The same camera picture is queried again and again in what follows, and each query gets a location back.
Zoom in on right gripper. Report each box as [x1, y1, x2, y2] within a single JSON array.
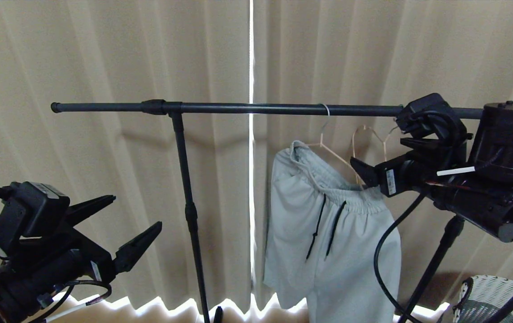
[[350, 137, 463, 198]]

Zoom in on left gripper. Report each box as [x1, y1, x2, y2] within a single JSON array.
[[1, 195, 163, 308]]

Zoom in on pale grey shorts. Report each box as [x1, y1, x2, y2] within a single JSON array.
[[263, 140, 401, 323]]

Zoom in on black clothes rack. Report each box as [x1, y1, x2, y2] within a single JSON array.
[[50, 99, 483, 323]]

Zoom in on white laundry basket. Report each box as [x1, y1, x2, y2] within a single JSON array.
[[452, 275, 513, 323]]

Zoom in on beige curtain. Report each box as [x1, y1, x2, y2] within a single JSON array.
[[0, 0, 513, 314]]

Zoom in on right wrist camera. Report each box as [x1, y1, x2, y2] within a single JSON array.
[[396, 93, 469, 148]]

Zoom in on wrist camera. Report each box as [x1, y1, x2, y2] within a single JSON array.
[[0, 182, 71, 256], [396, 93, 469, 148]]

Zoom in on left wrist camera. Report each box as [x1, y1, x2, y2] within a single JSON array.
[[0, 182, 71, 256]]

